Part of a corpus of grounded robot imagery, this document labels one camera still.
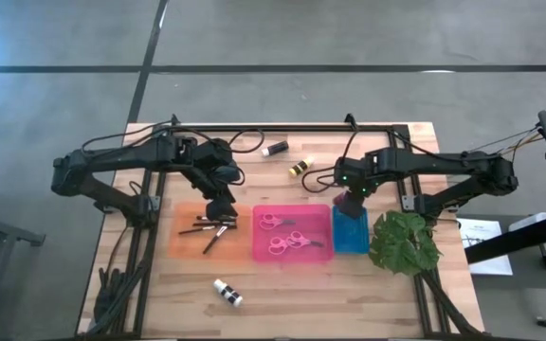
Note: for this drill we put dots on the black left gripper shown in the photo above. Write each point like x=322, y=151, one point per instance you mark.
x=223, y=180

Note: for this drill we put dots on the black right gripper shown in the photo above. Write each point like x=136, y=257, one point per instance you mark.
x=356, y=175

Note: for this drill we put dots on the yellow paint bottle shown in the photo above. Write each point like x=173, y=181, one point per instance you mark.
x=300, y=166

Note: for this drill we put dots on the white paint bottle black label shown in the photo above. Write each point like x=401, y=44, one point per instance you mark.
x=229, y=293

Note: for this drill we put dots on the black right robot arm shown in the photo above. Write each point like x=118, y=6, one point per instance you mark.
x=443, y=163

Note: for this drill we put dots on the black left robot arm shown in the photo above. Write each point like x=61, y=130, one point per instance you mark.
x=112, y=158

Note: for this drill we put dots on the small slotted plastic basket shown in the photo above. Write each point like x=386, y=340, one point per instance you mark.
x=351, y=237

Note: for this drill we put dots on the pink translucent plastic bin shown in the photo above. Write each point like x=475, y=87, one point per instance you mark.
x=311, y=222

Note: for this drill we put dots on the orange translucent plastic bin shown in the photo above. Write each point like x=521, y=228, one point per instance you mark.
x=187, y=246

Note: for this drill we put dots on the artificial green leafy plant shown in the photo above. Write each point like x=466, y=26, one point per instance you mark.
x=403, y=244

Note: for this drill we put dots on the white paper sheet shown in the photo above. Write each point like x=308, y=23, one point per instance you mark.
x=479, y=227

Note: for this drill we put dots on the black beam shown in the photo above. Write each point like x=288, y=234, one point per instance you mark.
x=515, y=241

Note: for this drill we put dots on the white plastic object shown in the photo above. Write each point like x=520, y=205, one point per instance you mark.
x=529, y=220

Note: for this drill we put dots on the black aluminium table frame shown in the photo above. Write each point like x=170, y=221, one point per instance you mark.
x=301, y=128

